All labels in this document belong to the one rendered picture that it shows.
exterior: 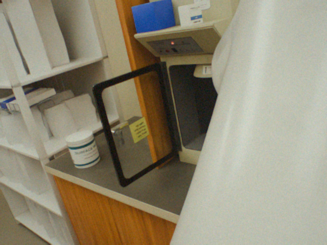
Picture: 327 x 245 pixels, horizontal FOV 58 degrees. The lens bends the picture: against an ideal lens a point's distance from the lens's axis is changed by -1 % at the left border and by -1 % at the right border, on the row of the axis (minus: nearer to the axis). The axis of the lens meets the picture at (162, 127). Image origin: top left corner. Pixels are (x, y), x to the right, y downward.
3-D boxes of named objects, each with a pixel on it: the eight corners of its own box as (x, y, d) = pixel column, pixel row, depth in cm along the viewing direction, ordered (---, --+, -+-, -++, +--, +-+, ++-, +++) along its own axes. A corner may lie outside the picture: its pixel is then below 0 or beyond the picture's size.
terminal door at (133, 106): (178, 153, 127) (160, 61, 112) (121, 189, 109) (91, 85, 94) (176, 153, 128) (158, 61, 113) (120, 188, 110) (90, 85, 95)
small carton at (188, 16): (192, 23, 96) (189, 4, 94) (203, 22, 92) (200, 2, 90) (181, 26, 93) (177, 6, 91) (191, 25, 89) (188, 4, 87)
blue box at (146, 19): (155, 28, 109) (149, 3, 105) (176, 25, 102) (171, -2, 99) (136, 33, 102) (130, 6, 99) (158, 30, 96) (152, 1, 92)
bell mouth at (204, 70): (208, 66, 124) (206, 52, 122) (248, 64, 112) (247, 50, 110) (184, 78, 112) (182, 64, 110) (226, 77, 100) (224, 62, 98)
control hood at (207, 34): (159, 55, 114) (154, 28, 110) (236, 49, 93) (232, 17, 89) (139, 63, 106) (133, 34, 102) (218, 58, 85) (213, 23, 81)
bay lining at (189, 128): (212, 124, 143) (202, 51, 130) (264, 130, 126) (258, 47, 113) (182, 147, 126) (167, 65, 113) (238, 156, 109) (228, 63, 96)
